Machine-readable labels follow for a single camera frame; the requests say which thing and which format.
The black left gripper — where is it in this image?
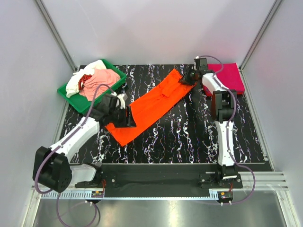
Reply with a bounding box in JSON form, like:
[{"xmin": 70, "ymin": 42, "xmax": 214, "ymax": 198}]
[{"xmin": 109, "ymin": 106, "xmax": 136, "ymax": 128}]

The orange t-shirt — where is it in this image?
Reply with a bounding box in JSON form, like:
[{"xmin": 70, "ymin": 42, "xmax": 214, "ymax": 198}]
[{"xmin": 106, "ymin": 69, "xmax": 194, "ymax": 146}]

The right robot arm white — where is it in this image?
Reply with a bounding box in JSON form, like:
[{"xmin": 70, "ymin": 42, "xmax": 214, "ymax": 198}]
[{"xmin": 179, "ymin": 55, "xmax": 238, "ymax": 188}]

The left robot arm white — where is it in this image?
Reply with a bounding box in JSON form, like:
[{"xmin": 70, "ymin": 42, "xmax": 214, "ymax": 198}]
[{"xmin": 33, "ymin": 92, "xmax": 136, "ymax": 194}]

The folded red t-shirt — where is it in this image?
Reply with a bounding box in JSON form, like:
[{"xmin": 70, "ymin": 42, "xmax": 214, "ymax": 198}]
[{"xmin": 203, "ymin": 86, "xmax": 245, "ymax": 96}]

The folded magenta t-shirt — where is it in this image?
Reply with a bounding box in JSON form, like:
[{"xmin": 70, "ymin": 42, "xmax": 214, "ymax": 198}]
[{"xmin": 216, "ymin": 63, "xmax": 245, "ymax": 95}]

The green plastic tray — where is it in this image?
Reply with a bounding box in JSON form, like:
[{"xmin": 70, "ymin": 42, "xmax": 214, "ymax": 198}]
[{"xmin": 57, "ymin": 59, "xmax": 126, "ymax": 114}]

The pink t-shirt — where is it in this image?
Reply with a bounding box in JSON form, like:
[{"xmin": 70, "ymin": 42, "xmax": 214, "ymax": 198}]
[{"xmin": 80, "ymin": 69, "xmax": 120, "ymax": 101}]

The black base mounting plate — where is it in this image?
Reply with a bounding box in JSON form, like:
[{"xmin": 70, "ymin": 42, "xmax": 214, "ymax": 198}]
[{"xmin": 61, "ymin": 163, "xmax": 270, "ymax": 200}]

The red black patterned t-shirt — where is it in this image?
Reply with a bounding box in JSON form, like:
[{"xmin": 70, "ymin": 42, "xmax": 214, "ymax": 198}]
[{"xmin": 78, "ymin": 74, "xmax": 92, "ymax": 91}]

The white t-shirt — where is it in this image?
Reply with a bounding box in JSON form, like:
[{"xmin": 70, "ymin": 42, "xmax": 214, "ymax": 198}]
[{"xmin": 65, "ymin": 60, "xmax": 107, "ymax": 98}]

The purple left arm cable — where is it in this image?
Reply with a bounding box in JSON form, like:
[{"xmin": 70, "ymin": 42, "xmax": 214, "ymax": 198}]
[{"xmin": 34, "ymin": 84, "xmax": 113, "ymax": 227}]

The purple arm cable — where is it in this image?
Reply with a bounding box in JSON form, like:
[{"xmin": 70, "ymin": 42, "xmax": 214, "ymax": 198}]
[
  {"xmin": 197, "ymin": 55, "xmax": 256, "ymax": 204},
  {"xmin": 34, "ymin": 84, "xmax": 113, "ymax": 227}
]

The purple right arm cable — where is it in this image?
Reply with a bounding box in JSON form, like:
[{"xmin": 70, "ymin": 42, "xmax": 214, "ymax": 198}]
[{"xmin": 197, "ymin": 55, "xmax": 256, "ymax": 204}]

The aluminium corner post right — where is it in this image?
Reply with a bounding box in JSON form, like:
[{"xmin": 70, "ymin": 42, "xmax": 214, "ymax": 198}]
[{"xmin": 239, "ymin": 0, "xmax": 284, "ymax": 71}]

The aluminium corner post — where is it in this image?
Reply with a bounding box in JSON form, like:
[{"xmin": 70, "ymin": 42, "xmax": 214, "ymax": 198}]
[
  {"xmin": 34, "ymin": 0, "xmax": 77, "ymax": 72},
  {"xmin": 239, "ymin": 0, "xmax": 284, "ymax": 71}
]

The aluminium corner post left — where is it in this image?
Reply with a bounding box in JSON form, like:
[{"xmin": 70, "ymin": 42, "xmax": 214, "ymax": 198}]
[{"xmin": 34, "ymin": 0, "xmax": 77, "ymax": 72}]

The aluminium front rail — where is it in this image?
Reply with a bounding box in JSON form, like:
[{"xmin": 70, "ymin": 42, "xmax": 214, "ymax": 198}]
[{"xmin": 42, "ymin": 172, "xmax": 288, "ymax": 200}]

